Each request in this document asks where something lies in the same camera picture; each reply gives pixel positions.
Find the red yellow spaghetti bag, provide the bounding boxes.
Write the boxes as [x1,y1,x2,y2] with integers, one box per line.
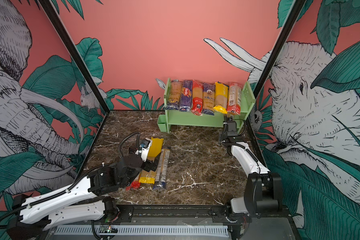
[130,177,141,190]

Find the purple label spaghetti bag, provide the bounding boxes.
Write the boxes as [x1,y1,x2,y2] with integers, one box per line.
[153,149,171,191]

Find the red label spaghetti bag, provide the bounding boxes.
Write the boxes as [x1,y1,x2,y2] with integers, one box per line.
[227,82,243,115]

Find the yellow Pastatime spaghetti bag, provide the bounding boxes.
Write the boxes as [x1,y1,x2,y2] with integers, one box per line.
[214,82,229,114]

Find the blue Korean spaghetti bag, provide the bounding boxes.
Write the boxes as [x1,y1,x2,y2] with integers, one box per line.
[202,83,215,116]

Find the blue Barilla spaghetti pack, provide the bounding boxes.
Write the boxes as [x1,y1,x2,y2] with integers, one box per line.
[179,80,193,112]

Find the blue gold spaghetti bag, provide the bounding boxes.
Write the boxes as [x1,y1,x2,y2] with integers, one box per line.
[165,80,183,110]

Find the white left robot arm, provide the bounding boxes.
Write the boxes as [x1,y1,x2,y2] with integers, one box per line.
[6,154,159,240]

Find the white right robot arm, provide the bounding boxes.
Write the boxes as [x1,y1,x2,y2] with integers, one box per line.
[219,117,283,217]

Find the green metal shelf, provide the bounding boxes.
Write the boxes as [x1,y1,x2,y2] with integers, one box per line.
[164,82,256,133]

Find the green hanging cup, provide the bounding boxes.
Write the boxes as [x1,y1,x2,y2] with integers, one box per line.
[157,115,168,133]

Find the white vented strip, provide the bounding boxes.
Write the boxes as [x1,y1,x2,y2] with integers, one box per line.
[54,225,230,237]

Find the black corrugated cable left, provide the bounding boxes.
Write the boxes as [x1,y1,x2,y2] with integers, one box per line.
[118,131,142,157]

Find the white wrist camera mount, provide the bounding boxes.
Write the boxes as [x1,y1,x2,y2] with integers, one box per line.
[136,138,153,162]

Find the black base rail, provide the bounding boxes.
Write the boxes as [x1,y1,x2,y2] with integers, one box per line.
[97,205,290,225]

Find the black corner frame post right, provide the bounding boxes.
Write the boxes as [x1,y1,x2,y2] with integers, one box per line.
[252,0,307,98]

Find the black corner frame post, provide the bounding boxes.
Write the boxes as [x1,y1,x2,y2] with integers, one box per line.
[38,0,110,115]
[252,0,307,98]

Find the black corner frame post left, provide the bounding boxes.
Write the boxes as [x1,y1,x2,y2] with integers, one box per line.
[38,0,110,115]

